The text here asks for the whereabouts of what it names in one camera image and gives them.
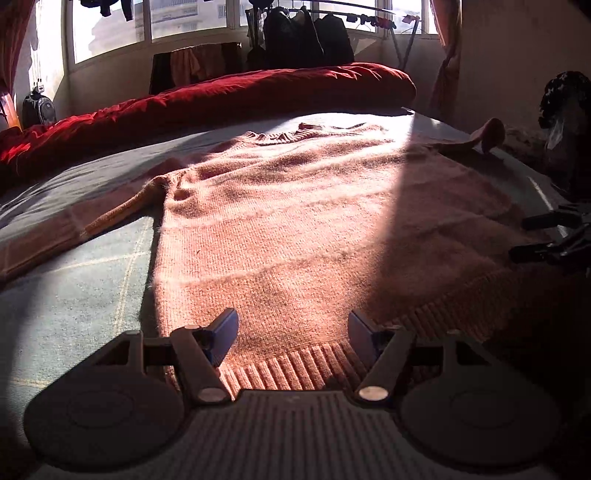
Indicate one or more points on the grey backpack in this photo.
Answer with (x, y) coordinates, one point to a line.
(39, 110)

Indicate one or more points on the black jacket with badge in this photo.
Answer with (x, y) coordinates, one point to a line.
(288, 39)

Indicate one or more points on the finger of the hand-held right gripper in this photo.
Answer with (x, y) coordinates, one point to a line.
(554, 219)
(545, 254)

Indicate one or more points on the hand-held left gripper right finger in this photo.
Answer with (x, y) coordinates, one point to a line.
(362, 337)

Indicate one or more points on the grey plaid bed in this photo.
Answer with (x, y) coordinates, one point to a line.
(69, 300)

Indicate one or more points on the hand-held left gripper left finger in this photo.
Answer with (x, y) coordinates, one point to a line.
(226, 332)

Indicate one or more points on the metal clothes drying rack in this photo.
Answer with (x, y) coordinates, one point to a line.
(402, 64)

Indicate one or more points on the orange knitted sweater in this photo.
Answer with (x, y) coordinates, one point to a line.
(300, 221)

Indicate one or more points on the dark hanging laundry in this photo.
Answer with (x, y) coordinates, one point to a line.
(104, 4)

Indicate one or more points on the red duvet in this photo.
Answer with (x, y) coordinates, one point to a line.
(231, 97)

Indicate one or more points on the row of small hanging laundry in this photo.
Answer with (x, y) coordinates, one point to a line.
(378, 21)

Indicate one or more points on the window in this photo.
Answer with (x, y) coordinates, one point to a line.
(115, 32)

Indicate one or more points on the black spotted cloth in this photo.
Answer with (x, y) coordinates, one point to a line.
(565, 92)

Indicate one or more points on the orange hanging cloth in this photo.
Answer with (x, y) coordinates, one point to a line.
(196, 64)

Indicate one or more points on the orange curtain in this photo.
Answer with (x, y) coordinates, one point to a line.
(448, 83)
(11, 41)

